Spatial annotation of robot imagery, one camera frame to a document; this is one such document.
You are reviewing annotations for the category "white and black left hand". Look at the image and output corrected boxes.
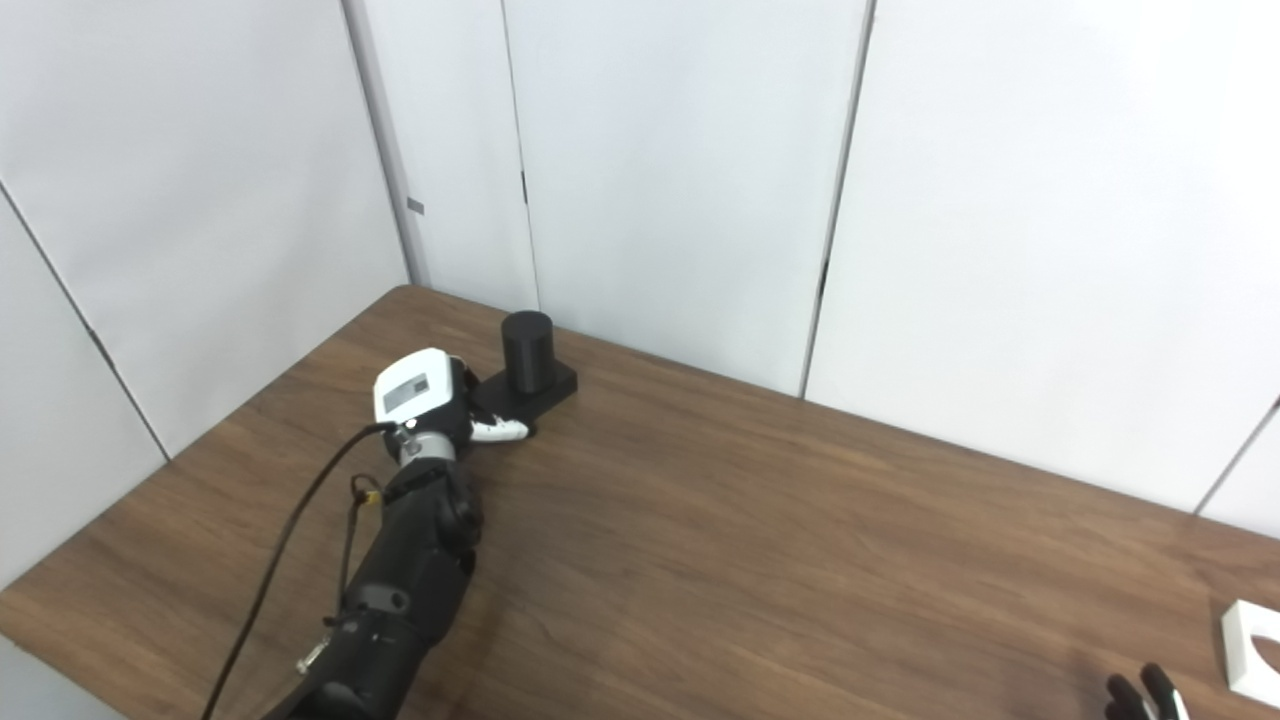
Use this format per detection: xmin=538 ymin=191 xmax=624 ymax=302
xmin=373 ymin=347 xmax=531 ymax=451

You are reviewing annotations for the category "white and black right hand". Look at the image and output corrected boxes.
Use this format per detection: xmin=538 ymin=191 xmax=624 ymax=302
xmin=1105 ymin=663 xmax=1191 ymax=720

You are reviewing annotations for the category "white square piece with hole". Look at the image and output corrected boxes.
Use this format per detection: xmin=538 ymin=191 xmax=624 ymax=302
xmin=1221 ymin=600 xmax=1280 ymax=707

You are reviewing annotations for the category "black peg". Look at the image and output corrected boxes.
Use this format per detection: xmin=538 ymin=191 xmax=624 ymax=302
xmin=470 ymin=310 xmax=579 ymax=426

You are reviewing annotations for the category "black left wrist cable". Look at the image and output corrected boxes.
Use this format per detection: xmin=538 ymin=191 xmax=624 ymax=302
xmin=200 ymin=422 xmax=401 ymax=720

